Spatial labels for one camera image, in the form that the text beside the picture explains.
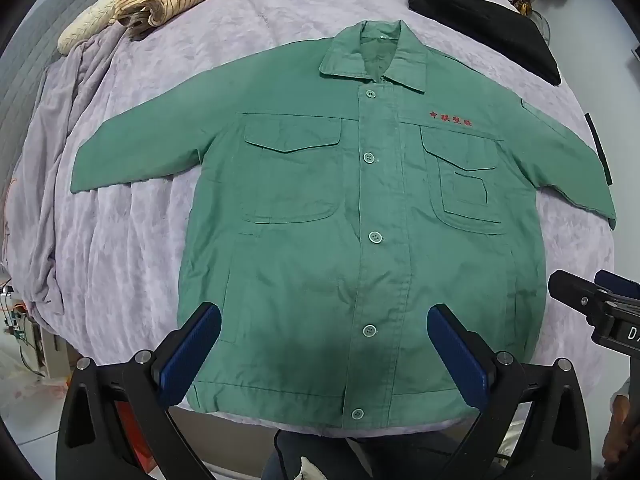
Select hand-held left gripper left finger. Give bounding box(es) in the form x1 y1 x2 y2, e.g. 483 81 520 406
56 302 221 480

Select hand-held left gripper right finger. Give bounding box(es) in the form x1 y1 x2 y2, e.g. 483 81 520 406
427 302 593 480

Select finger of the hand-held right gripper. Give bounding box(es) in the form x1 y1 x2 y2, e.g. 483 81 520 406
547 270 605 322
594 269 640 302

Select green work jacket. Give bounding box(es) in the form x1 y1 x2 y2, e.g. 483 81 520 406
70 19 617 431

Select person's right forearm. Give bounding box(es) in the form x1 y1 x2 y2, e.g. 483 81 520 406
601 377 640 480

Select lavender plush blanket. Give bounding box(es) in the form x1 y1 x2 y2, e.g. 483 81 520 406
0 0 617 431

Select person's jeans legs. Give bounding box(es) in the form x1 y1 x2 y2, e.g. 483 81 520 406
262 422 453 480

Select black garment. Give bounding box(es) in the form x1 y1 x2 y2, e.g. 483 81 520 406
406 0 562 86

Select grey quilted headboard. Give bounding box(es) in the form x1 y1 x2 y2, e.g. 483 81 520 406
0 7 68 171

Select brown cloth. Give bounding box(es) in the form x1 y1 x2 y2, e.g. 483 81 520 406
122 2 168 41

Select cream knitted cloth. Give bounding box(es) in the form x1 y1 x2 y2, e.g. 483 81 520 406
57 0 123 55

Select cluttered cables and boxes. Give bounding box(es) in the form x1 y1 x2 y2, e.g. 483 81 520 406
0 265 63 386

